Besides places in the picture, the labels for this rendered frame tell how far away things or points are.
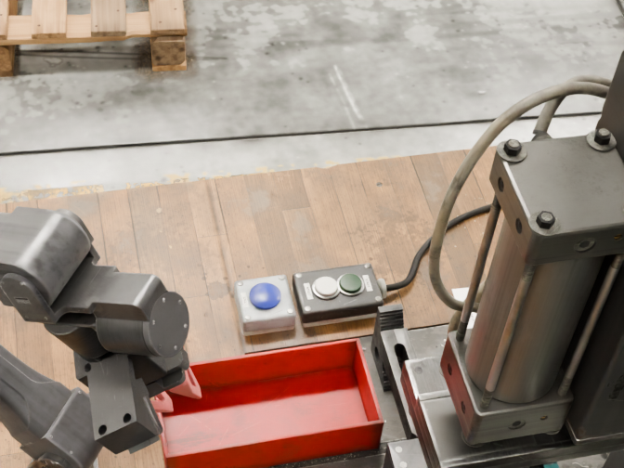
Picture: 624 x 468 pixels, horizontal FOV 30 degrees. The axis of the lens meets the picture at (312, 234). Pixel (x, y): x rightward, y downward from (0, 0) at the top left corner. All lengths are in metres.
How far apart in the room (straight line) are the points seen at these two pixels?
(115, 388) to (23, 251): 0.15
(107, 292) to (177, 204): 0.62
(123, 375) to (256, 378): 0.40
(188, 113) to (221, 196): 1.42
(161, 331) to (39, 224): 0.14
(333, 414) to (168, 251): 0.33
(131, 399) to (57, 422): 0.21
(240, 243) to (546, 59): 1.88
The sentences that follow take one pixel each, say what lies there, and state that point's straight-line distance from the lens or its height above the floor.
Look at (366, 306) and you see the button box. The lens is 1.48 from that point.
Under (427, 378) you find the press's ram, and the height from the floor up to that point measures 1.14.
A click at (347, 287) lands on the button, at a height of 0.94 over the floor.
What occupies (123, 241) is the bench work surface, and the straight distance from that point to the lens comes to 1.57.
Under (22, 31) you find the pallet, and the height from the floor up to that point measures 0.12.
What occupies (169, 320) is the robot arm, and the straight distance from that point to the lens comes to 1.00.
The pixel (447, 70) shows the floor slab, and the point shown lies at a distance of 3.22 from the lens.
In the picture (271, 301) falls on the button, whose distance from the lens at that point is 1.46.
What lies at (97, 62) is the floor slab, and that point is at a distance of 3.18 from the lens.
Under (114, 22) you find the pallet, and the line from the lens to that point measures 3.08.
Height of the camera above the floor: 2.11
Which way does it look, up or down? 50 degrees down
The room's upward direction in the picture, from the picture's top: 6 degrees clockwise
